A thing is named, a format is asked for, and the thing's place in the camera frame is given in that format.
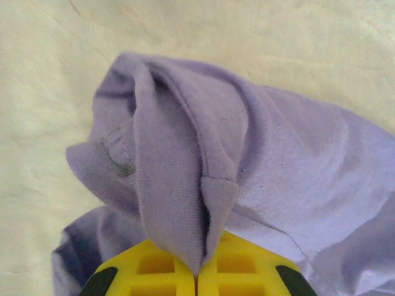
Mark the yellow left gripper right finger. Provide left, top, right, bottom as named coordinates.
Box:
left=196, top=231, right=318, bottom=296

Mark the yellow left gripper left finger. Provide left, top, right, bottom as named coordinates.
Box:
left=79, top=240, right=198, bottom=296

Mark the purple t-shirt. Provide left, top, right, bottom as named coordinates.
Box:
left=51, top=52, right=395, bottom=296

